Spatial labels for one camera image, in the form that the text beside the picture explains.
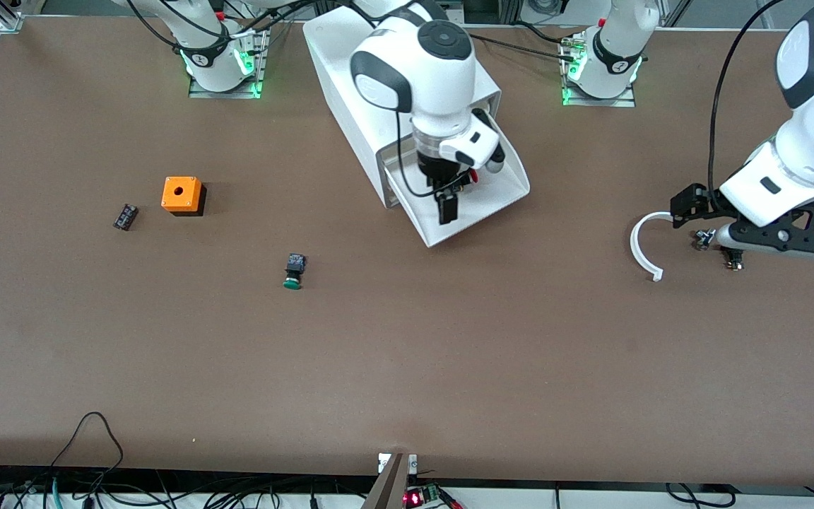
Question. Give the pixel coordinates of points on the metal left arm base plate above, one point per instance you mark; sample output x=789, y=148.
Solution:
x=619, y=103

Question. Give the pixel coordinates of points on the small black contact block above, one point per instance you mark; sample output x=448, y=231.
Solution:
x=126, y=216

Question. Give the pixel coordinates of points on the green push button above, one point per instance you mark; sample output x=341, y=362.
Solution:
x=294, y=272

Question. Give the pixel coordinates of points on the orange button box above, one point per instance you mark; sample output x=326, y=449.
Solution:
x=181, y=192

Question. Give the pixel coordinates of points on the grey wedge post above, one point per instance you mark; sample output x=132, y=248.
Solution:
x=389, y=488

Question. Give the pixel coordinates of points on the white curved plastic arc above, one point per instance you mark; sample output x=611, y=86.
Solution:
x=634, y=244

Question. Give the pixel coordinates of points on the red push button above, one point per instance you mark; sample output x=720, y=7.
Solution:
x=473, y=177

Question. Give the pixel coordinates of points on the white drawer cabinet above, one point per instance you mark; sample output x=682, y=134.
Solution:
x=329, y=78

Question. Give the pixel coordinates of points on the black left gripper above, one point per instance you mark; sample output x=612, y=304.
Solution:
x=694, y=200

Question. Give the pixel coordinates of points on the small black silver switch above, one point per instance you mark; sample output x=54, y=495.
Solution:
x=704, y=240

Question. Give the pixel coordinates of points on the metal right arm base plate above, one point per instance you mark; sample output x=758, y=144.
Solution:
x=237, y=94

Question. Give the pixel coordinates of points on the circuit board with red light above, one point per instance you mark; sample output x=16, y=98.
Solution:
x=421, y=497

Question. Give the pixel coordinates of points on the black selector switch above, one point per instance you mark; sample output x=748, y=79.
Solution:
x=735, y=263

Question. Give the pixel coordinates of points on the cream cabinet drawer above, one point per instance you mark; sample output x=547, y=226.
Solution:
x=393, y=150
x=499, y=198

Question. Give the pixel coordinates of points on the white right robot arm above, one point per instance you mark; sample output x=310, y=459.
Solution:
x=442, y=85

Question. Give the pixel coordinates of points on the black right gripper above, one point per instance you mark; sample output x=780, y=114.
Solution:
x=436, y=170

